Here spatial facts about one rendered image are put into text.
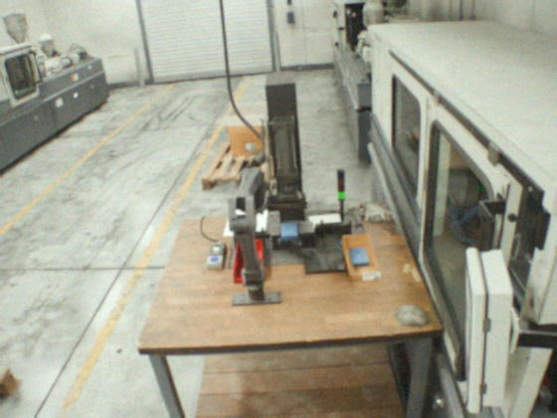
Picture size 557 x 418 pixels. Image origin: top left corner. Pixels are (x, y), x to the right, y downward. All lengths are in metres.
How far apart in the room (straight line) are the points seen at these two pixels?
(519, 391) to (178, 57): 10.88
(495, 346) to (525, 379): 0.21
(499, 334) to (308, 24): 10.31
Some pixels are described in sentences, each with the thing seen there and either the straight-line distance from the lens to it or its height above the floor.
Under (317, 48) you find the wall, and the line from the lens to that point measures 11.11.
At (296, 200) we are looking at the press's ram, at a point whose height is 1.16.
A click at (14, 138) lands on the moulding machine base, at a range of 7.67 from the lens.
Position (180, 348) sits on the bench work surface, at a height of 0.89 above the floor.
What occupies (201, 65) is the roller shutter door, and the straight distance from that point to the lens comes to 11.41.
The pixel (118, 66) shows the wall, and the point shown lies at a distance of 12.12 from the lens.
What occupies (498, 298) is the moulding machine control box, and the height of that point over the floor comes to 1.44.
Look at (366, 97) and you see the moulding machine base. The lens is 5.00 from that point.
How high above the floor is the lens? 2.04
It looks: 27 degrees down
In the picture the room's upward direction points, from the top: 6 degrees counter-clockwise
